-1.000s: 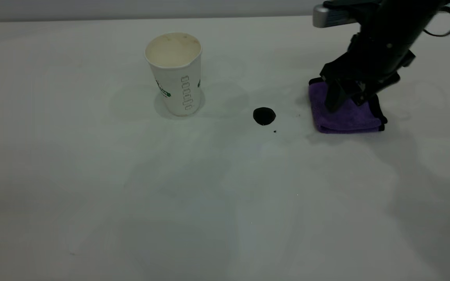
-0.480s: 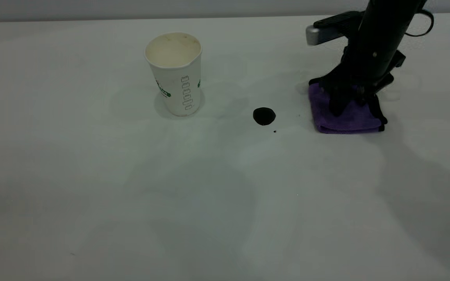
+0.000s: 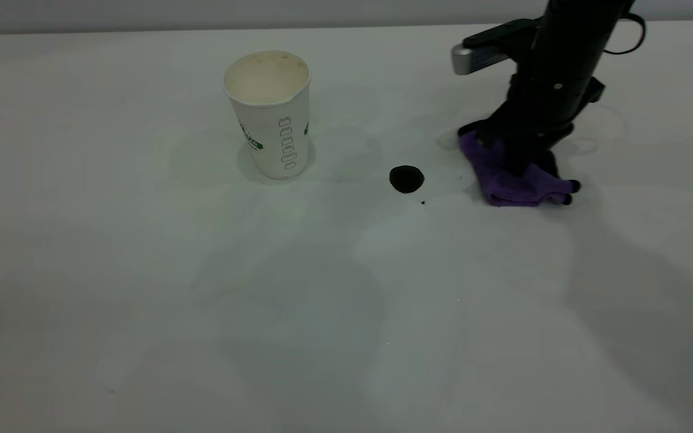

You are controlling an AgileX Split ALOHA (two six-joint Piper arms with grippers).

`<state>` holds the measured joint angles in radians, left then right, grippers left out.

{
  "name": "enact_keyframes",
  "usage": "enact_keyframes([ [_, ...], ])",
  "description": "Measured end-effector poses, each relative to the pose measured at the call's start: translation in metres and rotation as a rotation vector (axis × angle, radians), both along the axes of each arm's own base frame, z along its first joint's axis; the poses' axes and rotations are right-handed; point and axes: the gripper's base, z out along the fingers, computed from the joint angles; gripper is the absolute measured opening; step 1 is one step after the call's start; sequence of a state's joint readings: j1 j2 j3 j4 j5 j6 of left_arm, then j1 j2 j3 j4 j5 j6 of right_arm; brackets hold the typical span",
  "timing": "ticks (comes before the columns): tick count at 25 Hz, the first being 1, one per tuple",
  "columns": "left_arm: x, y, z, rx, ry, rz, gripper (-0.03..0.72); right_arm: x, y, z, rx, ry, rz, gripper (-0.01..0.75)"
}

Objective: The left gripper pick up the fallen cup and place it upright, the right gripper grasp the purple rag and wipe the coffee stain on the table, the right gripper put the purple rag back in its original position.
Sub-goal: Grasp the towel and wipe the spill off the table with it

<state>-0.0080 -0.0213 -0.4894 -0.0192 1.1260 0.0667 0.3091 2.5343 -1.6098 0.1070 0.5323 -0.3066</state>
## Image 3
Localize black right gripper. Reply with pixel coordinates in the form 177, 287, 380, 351
480, 71, 606, 177

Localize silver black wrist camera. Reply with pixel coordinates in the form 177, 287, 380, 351
451, 19, 541, 76

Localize black cable loop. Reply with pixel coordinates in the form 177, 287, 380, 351
602, 12, 648, 56

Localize dark coffee spill stain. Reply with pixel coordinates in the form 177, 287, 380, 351
389, 165, 425, 194

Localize purple cloth with black trim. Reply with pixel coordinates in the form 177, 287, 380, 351
457, 122, 582, 208

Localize white paper coffee cup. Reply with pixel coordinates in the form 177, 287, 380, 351
222, 49, 312, 180

